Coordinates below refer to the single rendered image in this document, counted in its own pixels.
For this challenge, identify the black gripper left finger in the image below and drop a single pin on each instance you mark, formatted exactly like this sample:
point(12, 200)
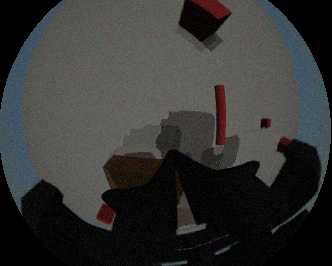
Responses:
point(157, 195)

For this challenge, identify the dark red long bar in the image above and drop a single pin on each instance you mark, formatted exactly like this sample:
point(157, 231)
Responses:
point(221, 115)

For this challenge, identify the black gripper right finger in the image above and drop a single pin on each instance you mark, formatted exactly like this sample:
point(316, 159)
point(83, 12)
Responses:
point(202, 184)

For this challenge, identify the brown square block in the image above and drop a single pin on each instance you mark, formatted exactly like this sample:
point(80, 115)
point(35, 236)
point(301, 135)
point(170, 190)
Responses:
point(127, 172)

